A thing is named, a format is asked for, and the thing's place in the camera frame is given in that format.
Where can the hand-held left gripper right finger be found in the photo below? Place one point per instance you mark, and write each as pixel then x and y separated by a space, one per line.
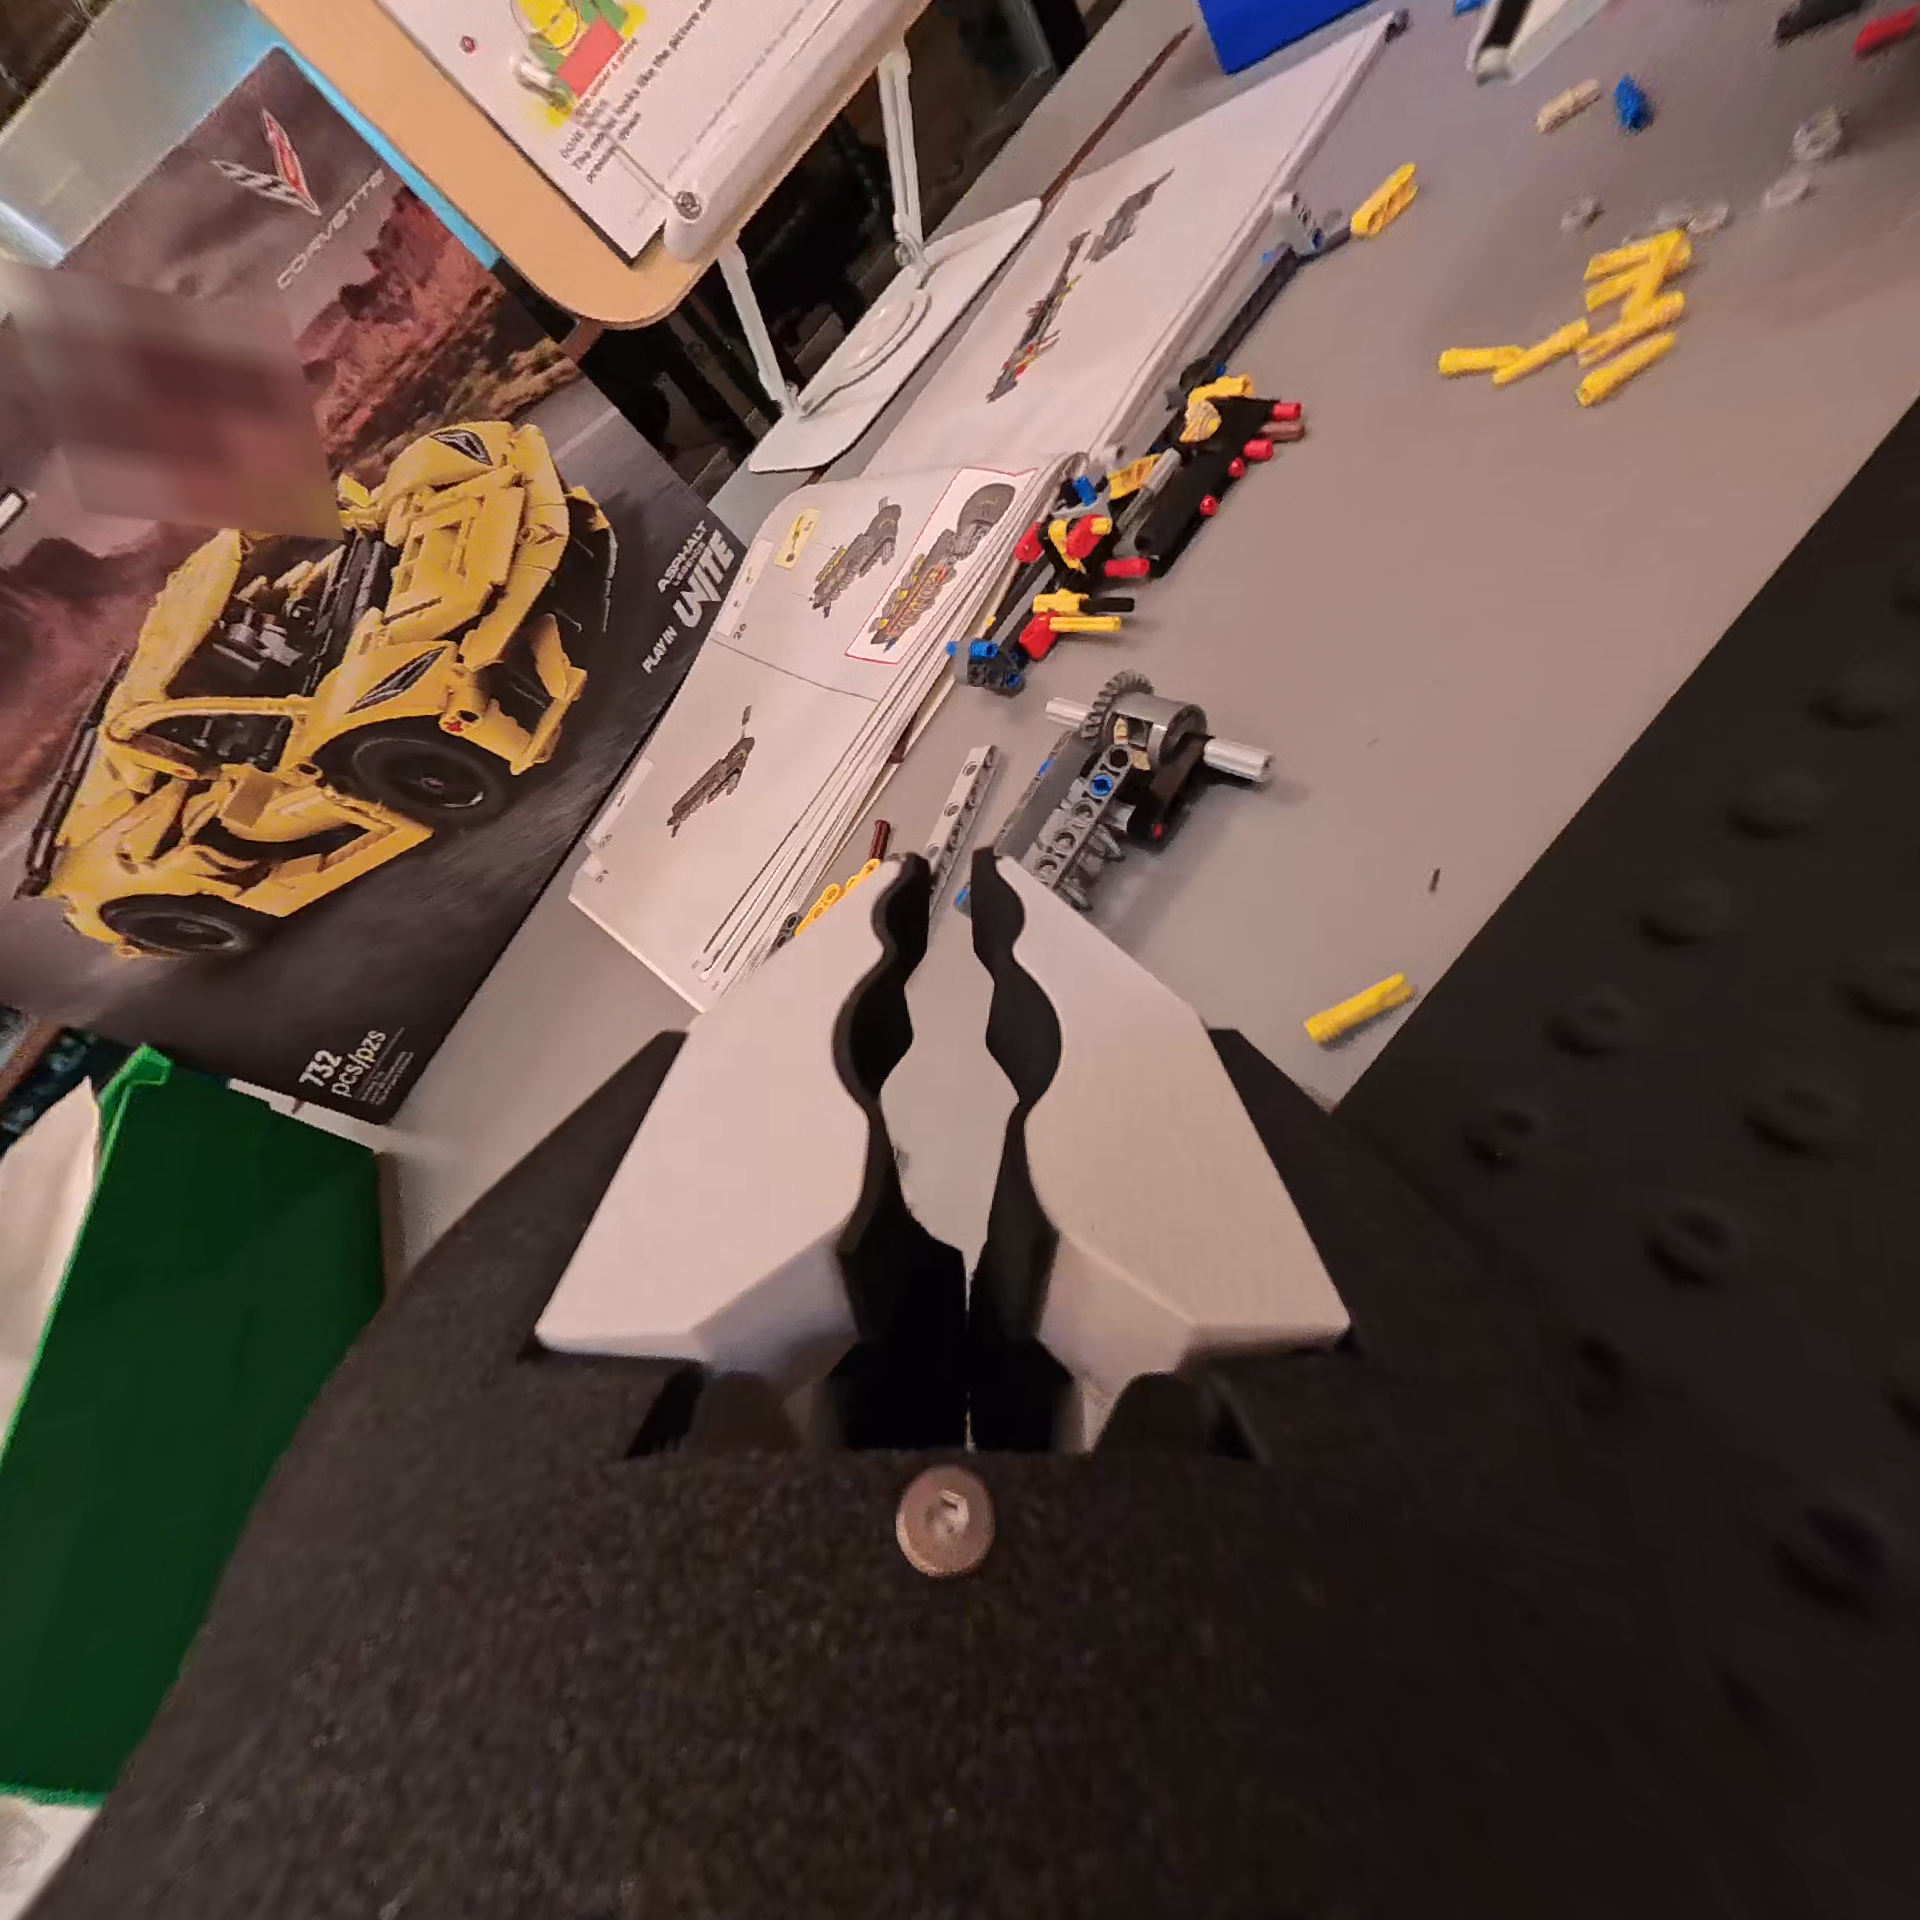
pixel 1153 1186

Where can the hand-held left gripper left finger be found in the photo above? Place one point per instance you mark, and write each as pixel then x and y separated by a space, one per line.
pixel 737 1186

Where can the grey lego differential gear assembly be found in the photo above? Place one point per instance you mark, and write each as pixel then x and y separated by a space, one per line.
pixel 1142 750

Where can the yellow lego connector brown pin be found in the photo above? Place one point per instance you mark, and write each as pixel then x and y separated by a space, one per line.
pixel 821 900

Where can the lego instruction booklet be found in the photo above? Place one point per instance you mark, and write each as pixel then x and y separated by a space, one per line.
pixel 720 781

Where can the light grey lego beam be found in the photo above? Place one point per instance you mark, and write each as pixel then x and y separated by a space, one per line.
pixel 964 804

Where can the lego box yellow car print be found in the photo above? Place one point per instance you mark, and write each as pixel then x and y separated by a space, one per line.
pixel 453 599

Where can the pile of yellow lego pins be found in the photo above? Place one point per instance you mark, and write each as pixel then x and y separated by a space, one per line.
pixel 1626 324

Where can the long black lego chassis assembly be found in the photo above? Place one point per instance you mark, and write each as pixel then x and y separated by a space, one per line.
pixel 1198 463

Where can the clear round lego piece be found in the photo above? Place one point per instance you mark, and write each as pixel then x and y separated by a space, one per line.
pixel 1818 130
pixel 1786 188

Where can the small blue lego piece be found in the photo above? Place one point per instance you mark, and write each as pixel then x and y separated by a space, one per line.
pixel 1630 103

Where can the tan lego pin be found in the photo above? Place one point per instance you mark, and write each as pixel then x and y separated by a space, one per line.
pixel 1569 105

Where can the small red lego piece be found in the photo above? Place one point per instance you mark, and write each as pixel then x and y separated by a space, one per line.
pixel 1887 34

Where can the small black lego piece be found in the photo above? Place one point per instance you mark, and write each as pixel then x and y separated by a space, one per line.
pixel 1818 18

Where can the green plastic bin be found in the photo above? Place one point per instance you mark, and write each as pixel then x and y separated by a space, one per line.
pixel 195 1349

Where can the white paper sheet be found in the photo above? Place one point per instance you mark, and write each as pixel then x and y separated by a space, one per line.
pixel 43 1230

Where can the white plastic part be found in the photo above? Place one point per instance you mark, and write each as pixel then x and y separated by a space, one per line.
pixel 1529 29

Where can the blue container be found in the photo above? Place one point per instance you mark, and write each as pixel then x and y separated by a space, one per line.
pixel 1292 29

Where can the printed instruction sheet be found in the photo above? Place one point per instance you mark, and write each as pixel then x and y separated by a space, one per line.
pixel 632 89

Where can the wooden book stand white base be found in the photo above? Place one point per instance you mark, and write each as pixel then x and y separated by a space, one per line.
pixel 436 111

